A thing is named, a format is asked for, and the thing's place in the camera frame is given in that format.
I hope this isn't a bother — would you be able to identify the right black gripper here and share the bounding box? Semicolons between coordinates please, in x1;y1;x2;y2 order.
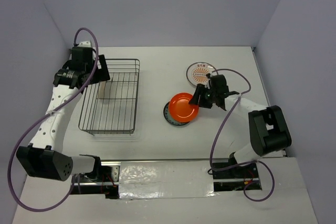
188;83;217;109

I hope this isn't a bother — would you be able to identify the cream plate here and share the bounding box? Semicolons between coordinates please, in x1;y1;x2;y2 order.
98;79;113;99

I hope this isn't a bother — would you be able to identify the orange sunburst plate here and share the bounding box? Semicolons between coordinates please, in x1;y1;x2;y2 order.
186;62;218;86

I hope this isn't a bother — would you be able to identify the green plate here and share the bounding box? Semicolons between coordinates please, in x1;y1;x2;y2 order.
163;102;191;127

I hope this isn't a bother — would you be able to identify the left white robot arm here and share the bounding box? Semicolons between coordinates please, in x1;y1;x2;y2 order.
16;41;110;182

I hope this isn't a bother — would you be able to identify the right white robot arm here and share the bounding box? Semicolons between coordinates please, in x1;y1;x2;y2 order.
189;74;292;177

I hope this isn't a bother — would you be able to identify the silver foil tape sheet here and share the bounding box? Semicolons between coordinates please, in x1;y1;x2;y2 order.
119;161;215;200

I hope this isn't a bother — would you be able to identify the grey wire dish rack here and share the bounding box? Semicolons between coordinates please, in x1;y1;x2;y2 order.
78;58;140;136

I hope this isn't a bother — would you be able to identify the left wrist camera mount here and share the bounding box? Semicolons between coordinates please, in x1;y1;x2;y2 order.
74;40;92;48

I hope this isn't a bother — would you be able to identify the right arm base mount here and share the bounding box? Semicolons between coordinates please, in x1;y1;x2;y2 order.
207;153;259;180

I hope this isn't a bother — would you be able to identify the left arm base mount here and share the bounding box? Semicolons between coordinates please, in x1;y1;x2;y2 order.
70;163;121;199

